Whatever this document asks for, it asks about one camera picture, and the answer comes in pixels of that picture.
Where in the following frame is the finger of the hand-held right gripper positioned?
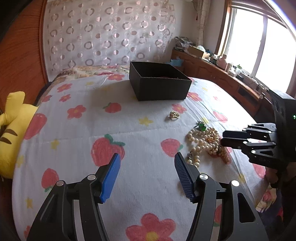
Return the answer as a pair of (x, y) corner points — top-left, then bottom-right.
(242, 123), (277, 139)
(221, 130), (278, 166)

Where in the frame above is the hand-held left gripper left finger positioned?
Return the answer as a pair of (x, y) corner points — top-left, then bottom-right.
(26, 153), (121, 241)

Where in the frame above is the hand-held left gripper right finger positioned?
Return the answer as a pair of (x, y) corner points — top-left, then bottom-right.
(174, 152), (270, 241)

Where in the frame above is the pearl necklace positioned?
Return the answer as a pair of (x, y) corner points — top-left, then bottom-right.
(186, 127), (232, 168)

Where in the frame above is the green gem pendant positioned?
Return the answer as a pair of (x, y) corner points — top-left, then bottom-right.
(194, 120), (207, 131)

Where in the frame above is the black cardboard box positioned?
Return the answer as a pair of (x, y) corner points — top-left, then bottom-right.
(129, 61), (192, 101)

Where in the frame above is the person's right hand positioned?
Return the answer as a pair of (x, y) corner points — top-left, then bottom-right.
(265, 166), (279, 189)

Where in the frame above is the strawberry flower print bedsheet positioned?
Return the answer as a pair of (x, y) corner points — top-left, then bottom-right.
(11, 74), (270, 241)

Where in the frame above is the wooden sideboard cabinet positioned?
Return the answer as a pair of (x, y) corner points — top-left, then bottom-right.
(171, 49), (278, 116)

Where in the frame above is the pink ceramic jar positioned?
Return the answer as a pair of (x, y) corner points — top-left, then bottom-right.
(217, 53), (228, 69)

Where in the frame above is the window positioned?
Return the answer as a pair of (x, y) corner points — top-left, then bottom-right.
(215, 0), (296, 98)

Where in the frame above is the open cardboard box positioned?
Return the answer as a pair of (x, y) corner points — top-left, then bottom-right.
(186, 45), (211, 59)

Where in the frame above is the blue plastic bag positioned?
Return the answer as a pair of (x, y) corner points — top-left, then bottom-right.
(170, 57), (185, 67)

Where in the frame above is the yellow plush toy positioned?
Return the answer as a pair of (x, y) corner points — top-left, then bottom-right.
(0, 91), (38, 179)

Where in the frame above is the floral quilt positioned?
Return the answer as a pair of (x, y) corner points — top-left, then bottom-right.
(52, 64), (130, 81)

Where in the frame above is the stack of newspapers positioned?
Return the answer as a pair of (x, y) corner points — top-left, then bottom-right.
(174, 36), (195, 50)

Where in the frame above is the beige window curtain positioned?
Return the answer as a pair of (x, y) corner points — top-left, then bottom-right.
(196, 0), (232, 47)

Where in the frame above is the wooden wardrobe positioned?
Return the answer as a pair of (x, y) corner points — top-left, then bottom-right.
(0, 0), (50, 112)

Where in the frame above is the circle patterned wall curtain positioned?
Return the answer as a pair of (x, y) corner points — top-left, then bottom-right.
(44, 0), (176, 73)

